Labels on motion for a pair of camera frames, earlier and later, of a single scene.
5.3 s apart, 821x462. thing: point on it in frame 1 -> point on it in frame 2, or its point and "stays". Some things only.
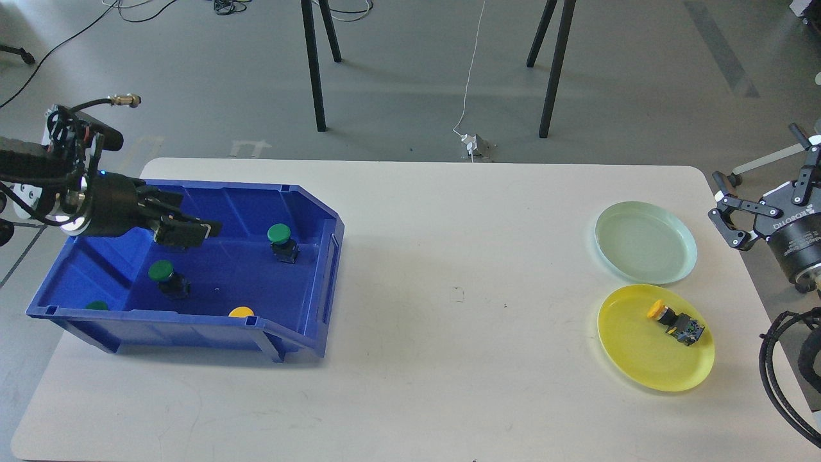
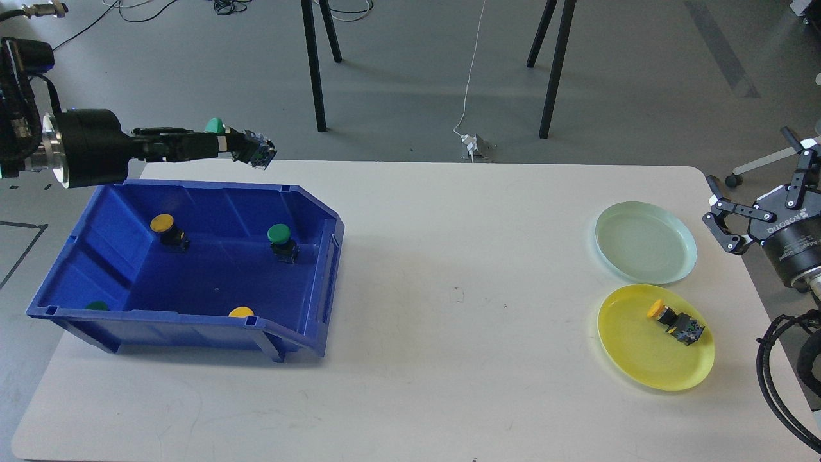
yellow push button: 685,329 stays
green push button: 171,284 -> 253,149
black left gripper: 116,212 -> 98,152
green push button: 285,249 stays
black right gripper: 789,215 stays
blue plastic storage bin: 267,281 stays
